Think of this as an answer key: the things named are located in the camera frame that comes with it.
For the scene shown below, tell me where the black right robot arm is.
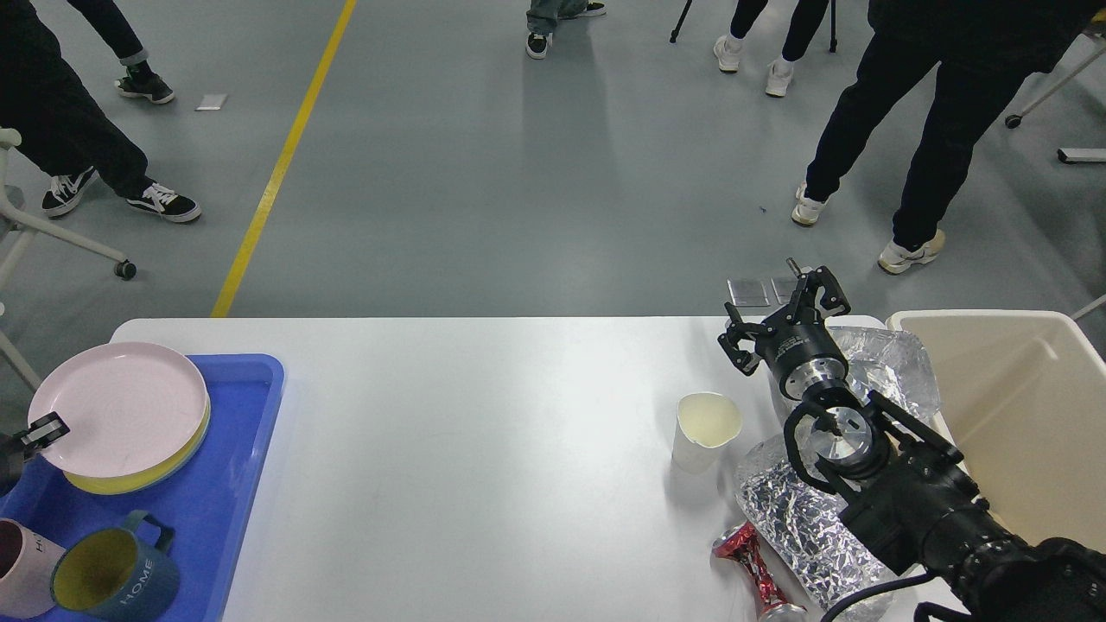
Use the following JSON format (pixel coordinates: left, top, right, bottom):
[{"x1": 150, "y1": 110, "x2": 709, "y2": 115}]
[{"x1": 716, "y1": 261, "x2": 1103, "y2": 621}]

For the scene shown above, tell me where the person with white sneakers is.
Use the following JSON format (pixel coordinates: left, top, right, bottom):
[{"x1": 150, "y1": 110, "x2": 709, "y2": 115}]
[{"x1": 713, "y1": 0, "x2": 830, "y2": 99}]

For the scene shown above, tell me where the person in dark jeans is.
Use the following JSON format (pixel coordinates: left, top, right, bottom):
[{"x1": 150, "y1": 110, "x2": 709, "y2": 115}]
[{"x1": 67, "y1": 1, "x2": 176, "y2": 105}]

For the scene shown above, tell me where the white chair base left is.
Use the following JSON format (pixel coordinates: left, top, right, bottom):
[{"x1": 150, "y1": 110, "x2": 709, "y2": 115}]
[{"x1": 0, "y1": 125, "x2": 139, "y2": 390}]

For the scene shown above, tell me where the white chair leg right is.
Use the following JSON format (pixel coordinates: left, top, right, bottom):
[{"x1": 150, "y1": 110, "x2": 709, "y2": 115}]
[{"x1": 1002, "y1": 30, "x2": 1105, "y2": 129}]

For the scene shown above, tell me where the white paper cup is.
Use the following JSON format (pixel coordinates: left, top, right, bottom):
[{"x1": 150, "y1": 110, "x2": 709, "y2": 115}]
[{"x1": 671, "y1": 392, "x2": 744, "y2": 475}]

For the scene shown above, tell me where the dark blue mug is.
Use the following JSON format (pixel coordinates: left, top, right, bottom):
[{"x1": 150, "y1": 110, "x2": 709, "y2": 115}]
[{"x1": 50, "y1": 511, "x2": 181, "y2": 621}]

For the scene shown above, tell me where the blue plastic tray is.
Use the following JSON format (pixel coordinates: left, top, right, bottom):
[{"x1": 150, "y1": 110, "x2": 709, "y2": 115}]
[{"x1": 1, "y1": 353, "x2": 284, "y2": 621}]

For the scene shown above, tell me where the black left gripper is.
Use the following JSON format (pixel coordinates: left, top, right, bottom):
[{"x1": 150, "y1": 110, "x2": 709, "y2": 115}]
[{"x1": 0, "y1": 412, "x2": 70, "y2": 496}]

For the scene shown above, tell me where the person in black pants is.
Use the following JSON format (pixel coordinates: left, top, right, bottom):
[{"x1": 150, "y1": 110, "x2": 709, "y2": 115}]
[{"x1": 791, "y1": 1, "x2": 1103, "y2": 274}]

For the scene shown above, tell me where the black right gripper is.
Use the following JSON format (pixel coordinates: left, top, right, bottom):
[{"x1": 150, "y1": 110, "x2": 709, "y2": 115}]
[{"x1": 716, "y1": 258, "x2": 852, "y2": 401}]

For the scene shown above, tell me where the right metal floor plate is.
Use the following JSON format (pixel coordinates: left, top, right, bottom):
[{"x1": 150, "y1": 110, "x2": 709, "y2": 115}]
[{"x1": 771, "y1": 278, "x2": 804, "y2": 305}]

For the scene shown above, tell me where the person in grey jeans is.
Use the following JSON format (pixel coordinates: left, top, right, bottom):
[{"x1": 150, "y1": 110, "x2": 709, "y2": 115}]
[{"x1": 526, "y1": 0, "x2": 606, "y2": 60}]

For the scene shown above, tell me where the pink mug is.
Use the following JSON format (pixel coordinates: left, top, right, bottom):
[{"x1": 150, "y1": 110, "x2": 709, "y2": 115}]
[{"x1": 1, "y1": 518, "x2": 66, "y2": 619}]

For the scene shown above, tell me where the foil tray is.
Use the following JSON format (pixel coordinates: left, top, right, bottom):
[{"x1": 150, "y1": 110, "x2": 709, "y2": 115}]
[
  {"x1": 827, "y1": 326, "x2": 943, "y2": 425},
  {"x1": 732, "y1": 434, "x2": 895, "y2": 611}
]

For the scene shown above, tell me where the beige plastic bin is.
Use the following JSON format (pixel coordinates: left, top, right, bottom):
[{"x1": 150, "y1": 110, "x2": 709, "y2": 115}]
[{"x1": 887, "y1": 308, "x2": 1105, "y2": 551}]

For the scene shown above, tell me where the crushed red can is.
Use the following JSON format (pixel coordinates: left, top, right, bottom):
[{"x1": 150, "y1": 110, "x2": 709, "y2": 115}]
[{"x1": 712, "y1": 521, "x2": 807, "y2": 621}]

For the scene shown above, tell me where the white paper on floor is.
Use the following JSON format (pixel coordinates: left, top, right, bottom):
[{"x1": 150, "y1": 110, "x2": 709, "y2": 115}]
[{"x1": 194, "y1": 93, "x2": 229, "y2": 111}]

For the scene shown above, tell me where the metal floor plate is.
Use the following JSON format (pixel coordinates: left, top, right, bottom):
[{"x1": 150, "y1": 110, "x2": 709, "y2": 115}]
[
  {"x1": 727, "y1": 278, "x2": 771, "y2": 308},
  {"x1": 771, "y1": 278, "x2": 804, "y2": 305}
]

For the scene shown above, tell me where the left metal floor plate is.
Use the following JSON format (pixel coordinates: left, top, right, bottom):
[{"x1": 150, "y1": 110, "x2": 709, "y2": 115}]
[{"x1": 727, "y1": 278, "x2": 771, "y2": 308}]

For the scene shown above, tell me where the pink plate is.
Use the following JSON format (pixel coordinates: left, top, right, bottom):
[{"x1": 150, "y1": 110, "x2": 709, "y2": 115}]
[{"x1": 27, "y1": 342, "x2": 210, "y2": 478}]

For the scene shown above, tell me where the white bar on floor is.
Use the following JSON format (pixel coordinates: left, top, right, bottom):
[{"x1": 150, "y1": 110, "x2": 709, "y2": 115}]
[{"x1": 1056, "y1": 147, "x2": 1106, "y2": 165}]

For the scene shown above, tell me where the far foil tray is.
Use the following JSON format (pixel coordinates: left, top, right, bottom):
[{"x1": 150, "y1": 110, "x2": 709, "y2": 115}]
[{"x1": 827, "y1": 326, "x2": 943, "y2": 425}]

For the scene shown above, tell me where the near foil tray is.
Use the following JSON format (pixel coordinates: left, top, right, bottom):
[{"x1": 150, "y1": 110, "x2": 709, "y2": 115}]
[{"x1": 732, "y1": 434, "x2": 895, "y2": 611}]

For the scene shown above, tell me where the yellow plate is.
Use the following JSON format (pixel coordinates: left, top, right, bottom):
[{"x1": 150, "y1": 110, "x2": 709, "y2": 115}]
[{"x1": 62, "y1": 404, "x2": 211, "y2": 496}]

